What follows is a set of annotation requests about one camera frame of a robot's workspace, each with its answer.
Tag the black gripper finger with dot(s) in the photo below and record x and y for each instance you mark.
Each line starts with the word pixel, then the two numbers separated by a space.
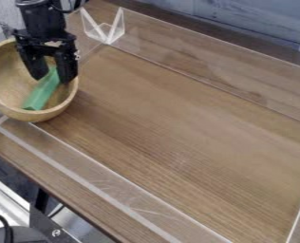
pixel 36 63
pixel 66 65

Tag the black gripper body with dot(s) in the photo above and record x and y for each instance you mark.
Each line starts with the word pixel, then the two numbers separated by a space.
pixel 44 37

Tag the brown wooden bowl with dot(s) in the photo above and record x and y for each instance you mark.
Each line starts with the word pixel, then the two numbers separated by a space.
pixel 18 84

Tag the green rectangular block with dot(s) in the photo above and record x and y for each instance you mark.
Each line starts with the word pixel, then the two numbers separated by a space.
pixel 42 91

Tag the black metal table leg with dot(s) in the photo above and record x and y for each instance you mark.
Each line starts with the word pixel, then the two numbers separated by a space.
pixel 42 201

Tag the dark grey round base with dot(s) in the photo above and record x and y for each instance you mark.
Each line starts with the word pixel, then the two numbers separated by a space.
pixel 25 235

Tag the clear acrylic corner bracket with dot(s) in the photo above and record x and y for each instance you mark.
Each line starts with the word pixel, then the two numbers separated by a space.
pixel 105 33

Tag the clear acrylic front wall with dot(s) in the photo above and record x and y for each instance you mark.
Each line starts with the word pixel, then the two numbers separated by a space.
pixel 116 205

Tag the clear acrylic wall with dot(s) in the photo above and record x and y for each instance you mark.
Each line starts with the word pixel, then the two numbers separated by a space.
pixel 259 78
pixel 116 205

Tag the clear acrylic rear wall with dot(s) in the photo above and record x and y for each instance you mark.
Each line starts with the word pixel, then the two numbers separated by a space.
pixel 259 78

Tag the grey metal bracket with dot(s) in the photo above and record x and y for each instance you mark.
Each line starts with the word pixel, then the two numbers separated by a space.
pixel 54 232

